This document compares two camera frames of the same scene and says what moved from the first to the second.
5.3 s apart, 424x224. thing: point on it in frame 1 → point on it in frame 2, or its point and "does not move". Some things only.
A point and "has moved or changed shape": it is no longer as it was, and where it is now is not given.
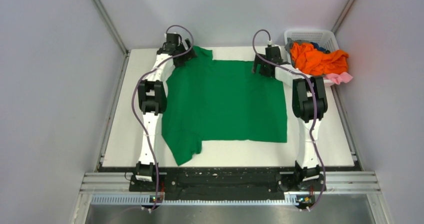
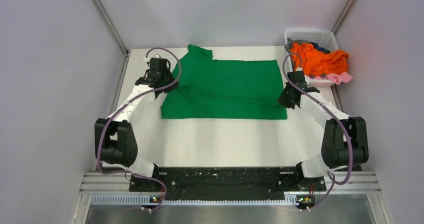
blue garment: x=316 y=46 does not move
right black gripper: x=260 y=61 → x=283 y=101
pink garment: x=343 y=77 does not move
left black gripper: x=186 y=57 → x=169 y=89
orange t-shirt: x=317 y=62 does not move
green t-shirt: x=208 y=100 has moved or changed shape
